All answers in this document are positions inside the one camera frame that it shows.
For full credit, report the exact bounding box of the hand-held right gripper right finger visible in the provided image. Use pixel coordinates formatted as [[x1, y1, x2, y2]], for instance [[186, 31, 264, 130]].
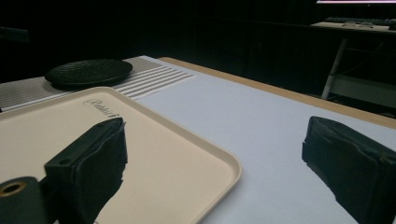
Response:
[[301, 116, 396, 224]]

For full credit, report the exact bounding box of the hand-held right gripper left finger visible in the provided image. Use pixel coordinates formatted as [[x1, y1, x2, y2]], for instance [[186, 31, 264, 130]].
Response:
[[44, 117, 129, 224]]

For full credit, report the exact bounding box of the beige plastic tray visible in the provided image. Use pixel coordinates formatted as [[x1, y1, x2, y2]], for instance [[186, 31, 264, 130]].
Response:
[[0, 86, 243, 224]]

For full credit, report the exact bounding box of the black round woven coaster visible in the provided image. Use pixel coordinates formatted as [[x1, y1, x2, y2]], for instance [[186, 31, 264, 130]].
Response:
[[44, 59, 134, 89]]

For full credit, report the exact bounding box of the white metal stand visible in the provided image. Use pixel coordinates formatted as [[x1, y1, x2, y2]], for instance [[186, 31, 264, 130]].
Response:
[[320, 37, 396, 110]]

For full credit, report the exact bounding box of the grey striped placemat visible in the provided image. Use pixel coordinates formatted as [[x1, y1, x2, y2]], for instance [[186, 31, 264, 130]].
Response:
[[0, 56, 196, 112]]

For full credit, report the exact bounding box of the wooden desk with keyboard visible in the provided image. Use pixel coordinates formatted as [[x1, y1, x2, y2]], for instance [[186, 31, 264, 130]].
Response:
[[311, 17, 396, 35]]

